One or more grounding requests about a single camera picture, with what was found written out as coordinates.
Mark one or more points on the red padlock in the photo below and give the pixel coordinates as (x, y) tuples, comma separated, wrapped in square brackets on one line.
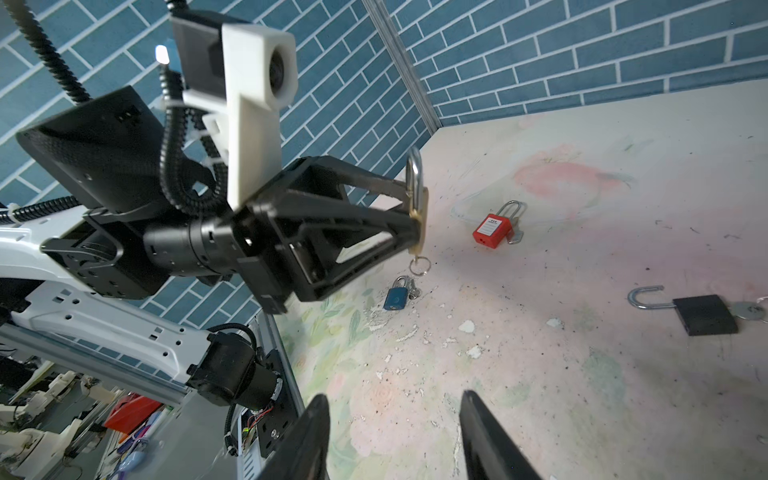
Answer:
[(503, 225)]

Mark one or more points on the blue padlock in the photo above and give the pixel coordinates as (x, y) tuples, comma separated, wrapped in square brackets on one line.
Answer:
[(402, 290)]

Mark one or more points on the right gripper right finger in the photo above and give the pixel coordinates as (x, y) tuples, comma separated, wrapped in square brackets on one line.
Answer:
[(489, 452)]

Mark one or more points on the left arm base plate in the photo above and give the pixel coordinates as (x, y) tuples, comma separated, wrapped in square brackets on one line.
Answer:
[(260, 434)]

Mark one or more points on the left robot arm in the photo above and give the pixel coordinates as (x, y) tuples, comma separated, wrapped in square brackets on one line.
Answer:
[(78, 272)]

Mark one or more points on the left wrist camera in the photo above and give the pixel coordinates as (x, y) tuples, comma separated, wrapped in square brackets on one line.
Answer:
[(241, 75)]

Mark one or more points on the large brass padlock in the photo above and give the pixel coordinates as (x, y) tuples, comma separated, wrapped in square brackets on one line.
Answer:
[(418, 195)]

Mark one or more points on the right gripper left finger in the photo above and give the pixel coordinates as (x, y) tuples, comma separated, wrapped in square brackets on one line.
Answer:
[(303, 453)]

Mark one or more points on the black padlock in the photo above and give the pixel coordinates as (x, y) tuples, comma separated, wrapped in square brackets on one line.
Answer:
[(707, 315)]

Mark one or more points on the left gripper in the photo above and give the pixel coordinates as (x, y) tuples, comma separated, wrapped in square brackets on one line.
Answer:
[(288, 248)]

